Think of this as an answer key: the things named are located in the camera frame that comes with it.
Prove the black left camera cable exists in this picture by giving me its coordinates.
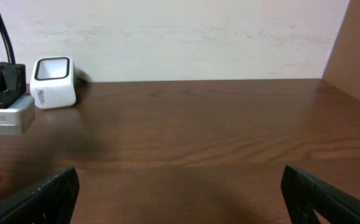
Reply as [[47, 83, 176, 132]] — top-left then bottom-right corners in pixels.
[[0, 0, 16, 65]]

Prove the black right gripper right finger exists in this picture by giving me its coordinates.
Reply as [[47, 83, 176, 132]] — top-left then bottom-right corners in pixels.
[[280, 165, 360, 224]]

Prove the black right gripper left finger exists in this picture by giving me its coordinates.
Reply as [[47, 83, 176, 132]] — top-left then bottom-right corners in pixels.
[[0, 167, 80, 224]]

